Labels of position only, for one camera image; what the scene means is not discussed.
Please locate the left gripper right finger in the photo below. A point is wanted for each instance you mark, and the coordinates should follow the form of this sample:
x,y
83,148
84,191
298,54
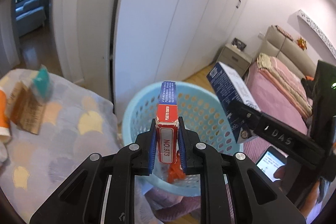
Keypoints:
x,y
233,188

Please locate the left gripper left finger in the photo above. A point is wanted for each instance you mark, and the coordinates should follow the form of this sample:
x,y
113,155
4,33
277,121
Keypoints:
x,y
101,188

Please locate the orange plastic bag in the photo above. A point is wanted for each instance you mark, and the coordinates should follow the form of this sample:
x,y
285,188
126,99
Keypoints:
x,y
175,171

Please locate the blue white carton box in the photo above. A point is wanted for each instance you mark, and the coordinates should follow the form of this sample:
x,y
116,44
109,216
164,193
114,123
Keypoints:
x,y
233,94

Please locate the orange paper cup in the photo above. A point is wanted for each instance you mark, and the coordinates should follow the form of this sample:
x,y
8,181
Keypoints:
x,y
4,121

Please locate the brown paper packet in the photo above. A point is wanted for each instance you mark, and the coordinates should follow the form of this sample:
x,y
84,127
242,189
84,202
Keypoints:
x,y
25,109

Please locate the red playing card box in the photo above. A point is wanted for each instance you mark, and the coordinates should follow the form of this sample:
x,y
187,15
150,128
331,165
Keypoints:
x,y
166,123

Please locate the teal packet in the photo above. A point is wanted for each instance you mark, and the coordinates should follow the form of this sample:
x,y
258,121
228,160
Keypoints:
x,y
42,85

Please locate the person's right hand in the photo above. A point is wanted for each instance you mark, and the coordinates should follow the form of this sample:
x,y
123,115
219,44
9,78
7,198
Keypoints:
x,y
279,175

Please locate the smartphone with lit screen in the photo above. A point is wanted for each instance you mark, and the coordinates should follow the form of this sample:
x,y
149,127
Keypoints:
x,y
270,161

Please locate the fan-pattern tablecloth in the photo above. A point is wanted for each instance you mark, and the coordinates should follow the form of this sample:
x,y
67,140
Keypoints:
x,y
76,123

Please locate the folded blankets on bed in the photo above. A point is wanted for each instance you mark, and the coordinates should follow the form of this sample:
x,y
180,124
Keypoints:
x,y
286,82

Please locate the light blue laundry basket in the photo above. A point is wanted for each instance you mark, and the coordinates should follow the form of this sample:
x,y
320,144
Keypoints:
x,y
201,112

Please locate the beige padded headboard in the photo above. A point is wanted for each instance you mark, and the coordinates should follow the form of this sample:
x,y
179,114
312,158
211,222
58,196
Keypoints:
x,y
277,45

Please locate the grey bedside table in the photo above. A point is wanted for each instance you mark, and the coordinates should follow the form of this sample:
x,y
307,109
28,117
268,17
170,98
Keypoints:
x,y
236,59

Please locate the distant blue bed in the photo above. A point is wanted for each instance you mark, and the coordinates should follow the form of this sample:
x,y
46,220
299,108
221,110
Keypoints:
x,y
30,16

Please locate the white wardrobe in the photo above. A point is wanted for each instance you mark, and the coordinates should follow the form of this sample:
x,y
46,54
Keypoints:
x,y
158,40

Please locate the photo frame on nightstand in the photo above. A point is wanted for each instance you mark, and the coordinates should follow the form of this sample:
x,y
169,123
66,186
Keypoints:
x,y
239,44

